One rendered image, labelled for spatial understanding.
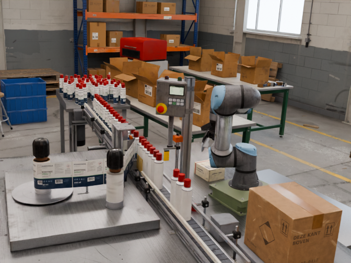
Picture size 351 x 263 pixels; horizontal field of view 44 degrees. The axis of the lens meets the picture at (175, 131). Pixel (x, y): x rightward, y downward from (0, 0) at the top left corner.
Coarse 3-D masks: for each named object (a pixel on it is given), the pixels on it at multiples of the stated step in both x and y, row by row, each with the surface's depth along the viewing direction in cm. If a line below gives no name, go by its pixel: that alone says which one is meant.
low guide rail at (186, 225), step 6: (144, 174) 250; (150, 180) 242; (156, 192) 231; (162, 198) 223; (168, 204) 215; (174, 210) 208; (180, 216) 203; (186, 222) 198; (186, 228) 195; (192, 234) 190; (198, 240) 184; (204, 246) 179; (210, 252) 175; (216, 258) 171
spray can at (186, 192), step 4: (184, 180) 201; (188, 180) 201; (184, 184) 202; (188, 184) 201; (184, 188) 202; (188, 188) 201; (192, 188) 203; (184, 192) 201; (188, 192) 201; (184, 196) 202; (188, 196) 202; (184, 200) 202; (188, 200) 202; (184, 204) 203; (188, 204) 203; (184, 208) 203; (188, 208) 204; (180, 212) 206; (184, 212) 204; (188, 212) 204; (184, 216) 205; (188, 216) 205; (188, 220) 206
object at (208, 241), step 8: (168, 192) 237; (160, 200) 226; (168, 200) 227; (168, 208) 218; (192, 224) 203; (200, 232) 196; (192, 240) 190; (208, 240) 190; (200, 248) 184; (216, 248) 184; (208, 256) 178; (216, 256) 178; (224, 256) 179
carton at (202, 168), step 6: (198, 162) 276; (204, 162) 276; (198, 168) 273; (204, 168) 268; (210, 168) 267; (216, 168) 268; (222, 168) 269; (198, 174) 274; (204, 174) 268; (210, 174) 265; (216, 174) 267; (222, 174) 270; (210, 180) 266; (216, 180) 269
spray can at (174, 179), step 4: (176, 172) 212; (172, 176) 214; (176, 176) 212; (172, 180) 213; (176, 180) 212; (172, 184) 213; (172, 188) 214; (172, 192) 214; (172, 196) 215; (172, 200) 216; (172, 204) 216
